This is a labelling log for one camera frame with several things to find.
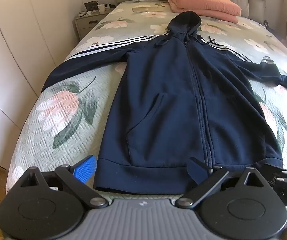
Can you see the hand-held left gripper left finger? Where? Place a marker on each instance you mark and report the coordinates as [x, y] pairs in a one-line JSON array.
[[84, 169]]

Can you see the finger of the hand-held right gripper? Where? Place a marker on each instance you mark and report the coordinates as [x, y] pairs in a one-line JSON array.
[[279, 172]]

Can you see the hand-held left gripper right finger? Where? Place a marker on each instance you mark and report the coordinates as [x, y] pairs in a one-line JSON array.
[[196, 172]]

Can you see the white cup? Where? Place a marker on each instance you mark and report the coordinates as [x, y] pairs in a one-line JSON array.
[[101, 8]]

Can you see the navy striped zip hoodie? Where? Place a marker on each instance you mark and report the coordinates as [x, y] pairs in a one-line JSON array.
[[173, 105]]

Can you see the white wardrobe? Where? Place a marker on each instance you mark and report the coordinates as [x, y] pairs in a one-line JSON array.
[[11, 55]]

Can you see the gold laptop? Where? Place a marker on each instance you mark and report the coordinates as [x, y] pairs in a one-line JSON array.
[[147, 9]]

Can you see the folded pink blanket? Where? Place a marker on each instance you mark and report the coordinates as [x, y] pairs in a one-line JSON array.
[[203, 3]]

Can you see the beige nightstand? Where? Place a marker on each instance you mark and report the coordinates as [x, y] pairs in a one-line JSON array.
[[88, 23]]

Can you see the floral quilted bedspread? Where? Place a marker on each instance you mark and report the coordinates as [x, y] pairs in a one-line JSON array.
[[58, 142]]

